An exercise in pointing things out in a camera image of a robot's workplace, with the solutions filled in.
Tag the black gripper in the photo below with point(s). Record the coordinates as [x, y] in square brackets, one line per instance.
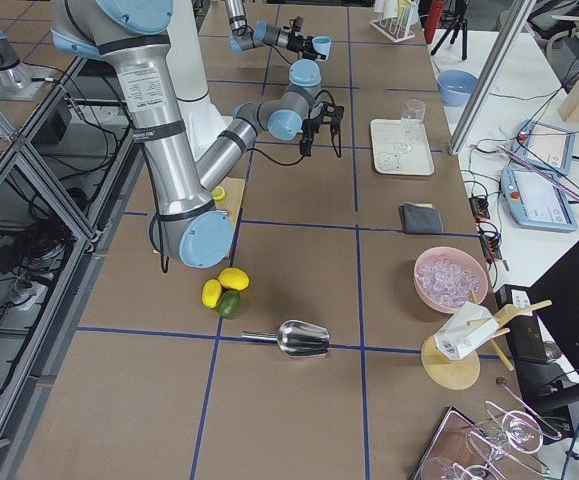
[309, 124]
[300, 44]

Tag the light blue cup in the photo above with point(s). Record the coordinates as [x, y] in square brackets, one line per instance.
[323, 48]

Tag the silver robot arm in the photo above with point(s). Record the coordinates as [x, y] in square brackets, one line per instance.
[189, 148]
[245, 37]

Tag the blue bowl with fork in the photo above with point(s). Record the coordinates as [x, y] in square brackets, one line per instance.
[456, 87]

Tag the pink bowl of ice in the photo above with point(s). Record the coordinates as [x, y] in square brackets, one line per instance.
[446, 277]

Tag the metal ice scoop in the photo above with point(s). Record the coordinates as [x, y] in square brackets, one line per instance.
[296, 338]

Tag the wooden cutting board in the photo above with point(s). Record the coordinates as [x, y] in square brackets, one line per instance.
[231, 204]

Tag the cream bear tray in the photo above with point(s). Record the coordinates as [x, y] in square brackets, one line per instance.
[385, 134]

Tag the lemon half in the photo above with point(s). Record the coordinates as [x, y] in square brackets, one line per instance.
[219, 194]

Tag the clear wine glass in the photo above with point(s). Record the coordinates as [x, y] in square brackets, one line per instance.
[411, 121]

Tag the red cylinder bottle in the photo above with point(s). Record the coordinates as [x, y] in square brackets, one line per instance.
[433, 16]

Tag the grey folded cloth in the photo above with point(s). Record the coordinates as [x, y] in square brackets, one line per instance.
[419, 219]

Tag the yellow lemon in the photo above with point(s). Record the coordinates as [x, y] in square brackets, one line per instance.
[234, 278]
[211, 293]

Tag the green lime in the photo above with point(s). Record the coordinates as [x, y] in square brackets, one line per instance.
[229, 303]

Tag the near teach pendant tablet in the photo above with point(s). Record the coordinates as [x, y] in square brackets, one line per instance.
[535, 202]

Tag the teach pendant tablet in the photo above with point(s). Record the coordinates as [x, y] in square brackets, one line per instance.
[546, 146]
[535, 202]

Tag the far teach pendant tablet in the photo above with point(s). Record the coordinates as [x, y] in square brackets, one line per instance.
[546, 146]

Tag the wooden stand with carton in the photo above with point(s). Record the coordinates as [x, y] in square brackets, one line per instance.
[449, 357]

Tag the black laptop monitor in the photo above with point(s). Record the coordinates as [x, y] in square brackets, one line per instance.
[560, 285]

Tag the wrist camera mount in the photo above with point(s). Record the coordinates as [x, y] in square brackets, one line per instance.
[296, 25]
[331, 115]

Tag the white wire cup rack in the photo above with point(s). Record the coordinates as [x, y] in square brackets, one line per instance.
[395, 19]

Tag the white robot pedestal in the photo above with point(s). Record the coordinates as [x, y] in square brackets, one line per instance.
[202, 119]

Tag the aluminium frame post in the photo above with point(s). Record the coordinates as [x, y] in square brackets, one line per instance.
[502, 47]

